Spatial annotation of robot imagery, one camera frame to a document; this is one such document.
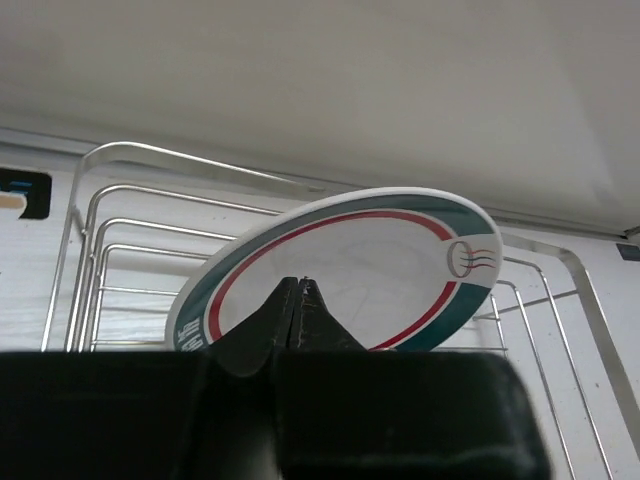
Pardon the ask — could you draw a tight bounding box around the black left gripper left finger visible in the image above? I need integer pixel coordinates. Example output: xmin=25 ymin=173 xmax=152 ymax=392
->
xmin=207 ymin=277 xmax=299 ymax=378

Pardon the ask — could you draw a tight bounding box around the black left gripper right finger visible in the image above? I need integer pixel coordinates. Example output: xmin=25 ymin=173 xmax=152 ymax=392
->
xmin=292 ymin=278 xmax=365 ymax=352

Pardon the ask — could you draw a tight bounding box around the green red rimmed white plate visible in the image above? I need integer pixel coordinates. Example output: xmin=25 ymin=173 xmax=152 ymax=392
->
xmin=164 ymin=187 xmax=503 ymax=351

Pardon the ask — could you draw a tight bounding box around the metal wire dish rack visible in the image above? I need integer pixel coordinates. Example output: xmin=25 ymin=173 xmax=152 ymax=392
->
xmin=41 ymin=141 xmax=639 ymax=479

